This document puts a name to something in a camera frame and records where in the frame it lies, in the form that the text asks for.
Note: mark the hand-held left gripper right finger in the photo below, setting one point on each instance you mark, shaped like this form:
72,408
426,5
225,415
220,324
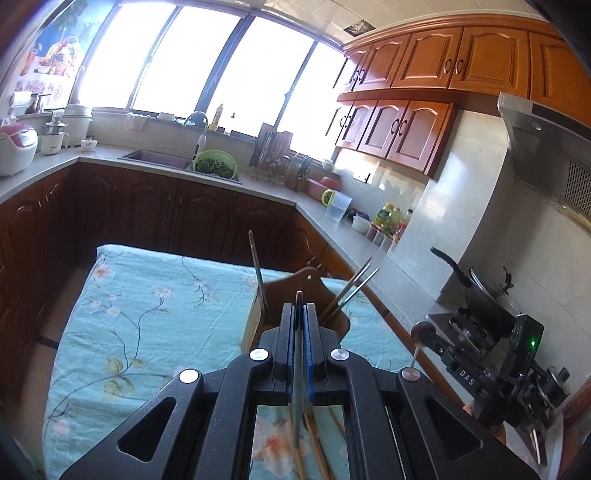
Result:
309,369

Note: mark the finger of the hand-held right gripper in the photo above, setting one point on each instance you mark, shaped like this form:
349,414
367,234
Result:
443,350

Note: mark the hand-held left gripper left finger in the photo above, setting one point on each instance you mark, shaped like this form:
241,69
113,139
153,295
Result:
288,364

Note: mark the metal spoon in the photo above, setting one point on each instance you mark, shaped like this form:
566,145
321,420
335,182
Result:
421,333

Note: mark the wooden utensil holder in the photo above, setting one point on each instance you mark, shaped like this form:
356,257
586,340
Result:
277,288

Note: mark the black wok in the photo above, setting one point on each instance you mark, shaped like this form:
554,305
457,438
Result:
489,297

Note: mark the row of seasoning jars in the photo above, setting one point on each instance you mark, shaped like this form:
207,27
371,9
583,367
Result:
381,239

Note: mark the teal floral tablecloth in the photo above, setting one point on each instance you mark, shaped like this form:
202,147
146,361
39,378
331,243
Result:
152,332

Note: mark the yellow oil bottles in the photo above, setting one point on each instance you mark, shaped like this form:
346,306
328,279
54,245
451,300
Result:
390,219

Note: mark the white dish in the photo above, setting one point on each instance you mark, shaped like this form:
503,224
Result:
361,224

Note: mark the clear measuring jug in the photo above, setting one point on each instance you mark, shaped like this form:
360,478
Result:
339,208

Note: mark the green mug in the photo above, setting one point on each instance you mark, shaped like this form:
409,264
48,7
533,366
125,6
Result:
327,197

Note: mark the pink container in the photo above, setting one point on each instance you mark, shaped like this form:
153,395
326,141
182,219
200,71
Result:
323,183

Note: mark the dark wooden lower cabinets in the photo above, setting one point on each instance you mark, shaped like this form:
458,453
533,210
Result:
152,212

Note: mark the knife and dish rack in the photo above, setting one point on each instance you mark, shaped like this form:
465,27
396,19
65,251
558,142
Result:
272,154

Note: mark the green colander with greens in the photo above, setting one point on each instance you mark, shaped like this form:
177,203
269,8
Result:
214,164

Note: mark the steel range hood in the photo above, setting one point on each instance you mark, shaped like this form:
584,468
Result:
545,157

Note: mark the kitchen sink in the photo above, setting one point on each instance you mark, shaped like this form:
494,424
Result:
157,158

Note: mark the chrome sink faucet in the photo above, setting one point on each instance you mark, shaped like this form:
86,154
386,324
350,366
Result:
201,134

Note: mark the yellow dish soap bottle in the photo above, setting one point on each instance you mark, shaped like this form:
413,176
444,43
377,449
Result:
218,119

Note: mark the wooden upper cabinets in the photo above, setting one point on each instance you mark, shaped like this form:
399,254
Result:
438,78

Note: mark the white windowsill container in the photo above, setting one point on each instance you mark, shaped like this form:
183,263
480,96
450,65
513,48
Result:
166,116

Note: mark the white dish cloth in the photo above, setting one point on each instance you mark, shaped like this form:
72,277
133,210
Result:
137,122

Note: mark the small white bowl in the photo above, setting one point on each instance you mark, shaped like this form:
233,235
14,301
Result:
89,145

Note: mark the large kitchen window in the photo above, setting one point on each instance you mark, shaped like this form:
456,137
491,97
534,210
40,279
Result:
194,64

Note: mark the large white cooking pot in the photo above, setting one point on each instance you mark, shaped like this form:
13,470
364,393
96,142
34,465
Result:
77,127

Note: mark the small white electric pot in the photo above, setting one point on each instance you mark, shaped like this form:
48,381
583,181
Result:
55,138

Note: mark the white pink rice cooker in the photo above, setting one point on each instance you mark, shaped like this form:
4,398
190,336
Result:
16,150

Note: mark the paper towel roll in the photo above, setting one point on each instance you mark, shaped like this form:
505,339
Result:
19,102

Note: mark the tropical fruit wall poster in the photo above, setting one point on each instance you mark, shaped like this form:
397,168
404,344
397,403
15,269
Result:
60,50

